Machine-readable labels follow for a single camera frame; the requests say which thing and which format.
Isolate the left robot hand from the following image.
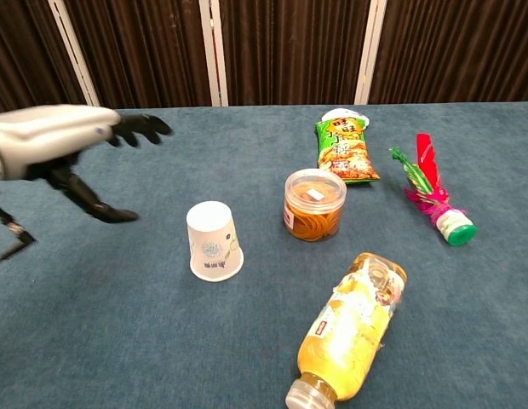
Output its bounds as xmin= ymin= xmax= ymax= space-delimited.
xmin=0 ymin=104 xmax=175 ymax=224

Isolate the white paper cup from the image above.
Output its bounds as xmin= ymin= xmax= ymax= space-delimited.
xmin=186 ymin=200 xmax=244 ymax=283

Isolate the dark brown curtain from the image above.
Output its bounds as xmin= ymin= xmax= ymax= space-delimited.
xmin=0 ymin=0 xmax=89 ymax=114
xmin=368 ymin=0 xmax=528 ymax=105
xmin=216 ymin=0 xmax=370 ymax=107
xmin=63 ymin=0 xmax=214 ymax=109

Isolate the blue felt table mat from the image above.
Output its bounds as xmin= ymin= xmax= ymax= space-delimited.
xmin=0 ymin=101 xmax=528 ymax=409

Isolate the clear jar of rubber bands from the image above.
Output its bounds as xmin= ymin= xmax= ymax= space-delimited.
xmin=283 ymin=168 xmax=348 ymax=243

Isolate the green snack bag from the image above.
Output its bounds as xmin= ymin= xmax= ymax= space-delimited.
xmin=313 ymin=117 xmax=381 ymax=186

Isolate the yellow tea bottle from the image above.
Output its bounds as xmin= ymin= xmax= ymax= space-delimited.
xmin=284 ymin=251 xmax=409 ymax=409

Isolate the colourful feather shuttlecock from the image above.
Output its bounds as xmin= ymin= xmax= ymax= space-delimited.
xmin=389 ymin=132 xmax=479 ymax=247

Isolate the white frame post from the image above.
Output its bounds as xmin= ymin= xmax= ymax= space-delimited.
xmin=354 ymin=0 xmax=388 ymax=106
xmin=198 ymin=0 xmax=229 ymax=107
xmin=48 ymin=0 xmax=100 ymax=107

